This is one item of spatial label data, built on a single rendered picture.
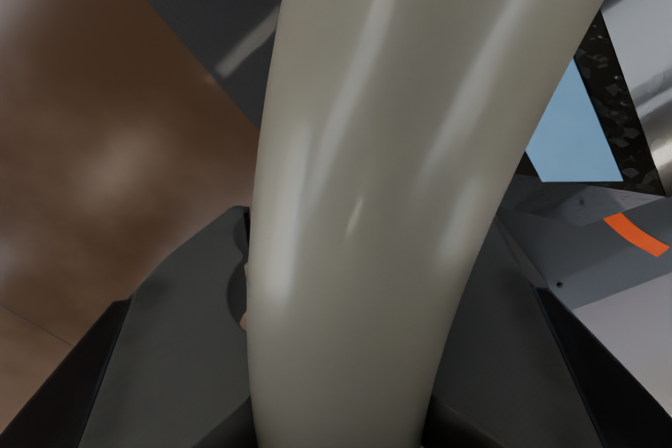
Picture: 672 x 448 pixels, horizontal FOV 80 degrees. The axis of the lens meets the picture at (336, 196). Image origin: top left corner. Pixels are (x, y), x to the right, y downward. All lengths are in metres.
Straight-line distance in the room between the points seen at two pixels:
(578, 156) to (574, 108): 0.03
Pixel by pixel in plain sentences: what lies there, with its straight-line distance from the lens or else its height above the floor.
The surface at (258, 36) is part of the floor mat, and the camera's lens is 1.00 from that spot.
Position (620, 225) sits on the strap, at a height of 0.02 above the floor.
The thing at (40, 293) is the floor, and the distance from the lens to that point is 1.77.
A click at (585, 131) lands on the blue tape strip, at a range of 0.21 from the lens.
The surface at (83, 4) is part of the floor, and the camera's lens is 1.15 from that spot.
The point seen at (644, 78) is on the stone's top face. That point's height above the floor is 0.83.
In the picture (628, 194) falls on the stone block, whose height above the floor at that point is 0.81.
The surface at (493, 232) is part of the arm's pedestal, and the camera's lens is 1.15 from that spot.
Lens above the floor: 0.98
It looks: 57 degrees down
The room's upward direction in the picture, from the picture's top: 178 degrees counter-clockwise
